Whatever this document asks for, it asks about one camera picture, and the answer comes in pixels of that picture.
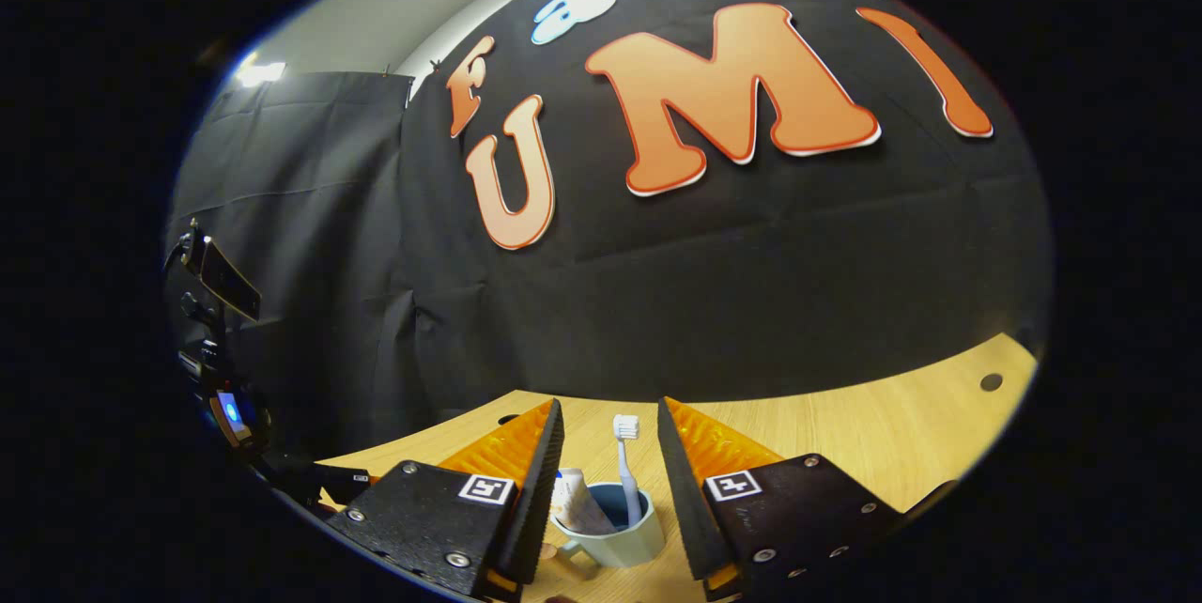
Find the wooden desktop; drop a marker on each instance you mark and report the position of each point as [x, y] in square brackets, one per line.
[892, 434]

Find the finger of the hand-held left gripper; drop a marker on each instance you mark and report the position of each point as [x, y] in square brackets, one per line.
[343, 481]

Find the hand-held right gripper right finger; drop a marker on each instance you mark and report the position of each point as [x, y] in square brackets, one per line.
[681, 490]

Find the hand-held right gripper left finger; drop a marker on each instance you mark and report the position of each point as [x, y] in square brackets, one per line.
[540, 490]

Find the white toothbrush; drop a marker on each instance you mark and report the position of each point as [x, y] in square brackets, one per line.
[625, 462]

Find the white toothpaste tube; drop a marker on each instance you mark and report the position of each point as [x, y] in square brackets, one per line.
[577, 504]

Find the black backdrop cloth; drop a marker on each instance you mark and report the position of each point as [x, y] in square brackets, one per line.
[657, 302]

